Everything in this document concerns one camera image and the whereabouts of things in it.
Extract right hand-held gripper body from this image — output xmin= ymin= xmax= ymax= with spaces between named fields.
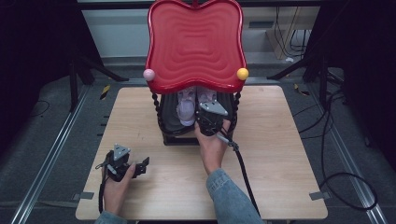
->
xmin=194 ymin=101 xmax=230 ymax=137

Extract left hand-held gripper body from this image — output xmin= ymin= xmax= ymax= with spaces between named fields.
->
xmin=102 ymin=143 xmax=138 ymax=183

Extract purple sandal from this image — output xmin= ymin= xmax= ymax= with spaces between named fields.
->
xmin=176 ymin=87 xmax=198 ymax=127
xmin=196 ymin=86 xmax=219 ymax=105

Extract red and black shoe rack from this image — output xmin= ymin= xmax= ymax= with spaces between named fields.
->
xmin=143 ymin=0 xmax=250 ymax=147

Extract person's left hand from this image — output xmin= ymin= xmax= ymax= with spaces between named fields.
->
xmin=103 ymin=161 xmax=137 ymax=217

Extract person's right hand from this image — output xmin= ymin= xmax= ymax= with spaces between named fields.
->
xmin=193 ymin=119 xmax=232 ymax=175

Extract gray tape piece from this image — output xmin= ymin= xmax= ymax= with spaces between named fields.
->
xmin=309 ymin=190 xmax=332 ymax=202
xmin=72 ymin=191 xmax=95 ymax=201

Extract yellow and black floor tape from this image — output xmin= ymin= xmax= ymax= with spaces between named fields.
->
xmin=293 ymin=82 xmax=311 ymax=96
xmin=99 ymin=84 xmax=112 ymax=101

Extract black metal stand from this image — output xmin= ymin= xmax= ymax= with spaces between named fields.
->
xmin=67 ymin=46 xmax=130 ymax=113
xmin=266 ymin=50 xmax=332 ymax=109

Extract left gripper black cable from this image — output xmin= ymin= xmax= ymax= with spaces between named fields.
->
xmin=94 ymin=161 xmax=109 ymax=215

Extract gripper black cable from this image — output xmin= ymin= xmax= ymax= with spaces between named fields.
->
xmin=215 ymin=125 xmax=262 ymax=217
xmin=94 ymin=161 xmax=109 ymax=215

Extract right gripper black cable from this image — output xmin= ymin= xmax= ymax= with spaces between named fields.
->
xmin=215 ymin=125 xmax=262 ymax=217

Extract metal floor rail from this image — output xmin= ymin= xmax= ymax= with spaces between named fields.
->
xmin=10 ymin=85 xmax=92 ymax=224
xmin=306 ymin=83 xmax=389 ymax=224

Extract thin black floor cable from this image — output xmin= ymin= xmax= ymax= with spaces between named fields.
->
xmin=28 ymin=99 xmax=51 ymax=119

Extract hanging black cables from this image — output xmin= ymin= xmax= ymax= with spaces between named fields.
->
xmin=275 ymin=6 xmax=313 ymax=59

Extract looped black floor cable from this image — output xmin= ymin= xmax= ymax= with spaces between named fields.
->
xmin=292 ymin=87 xmax=379 ymax=212

